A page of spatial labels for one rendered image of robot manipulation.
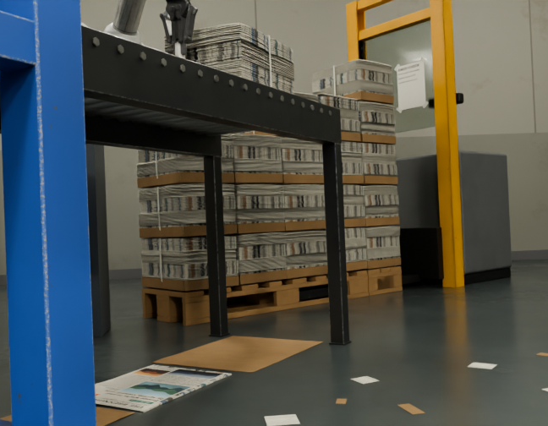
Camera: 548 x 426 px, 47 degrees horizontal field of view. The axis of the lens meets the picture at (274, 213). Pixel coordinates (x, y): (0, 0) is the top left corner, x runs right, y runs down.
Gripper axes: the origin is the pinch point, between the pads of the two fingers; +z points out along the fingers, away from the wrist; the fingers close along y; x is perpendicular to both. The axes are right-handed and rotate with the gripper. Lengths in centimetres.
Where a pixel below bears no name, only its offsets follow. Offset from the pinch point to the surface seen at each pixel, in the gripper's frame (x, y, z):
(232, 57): -10.5, -11.6, 0.5
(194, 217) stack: -67, 48, 48
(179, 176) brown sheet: -61, 50, 30
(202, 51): -9.8, -1.1, -3.0
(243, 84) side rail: 11.4, -28.9, 14.6
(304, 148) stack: -130, 26, 15
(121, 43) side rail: 56, -29, 14
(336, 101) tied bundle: -152, 17, -10
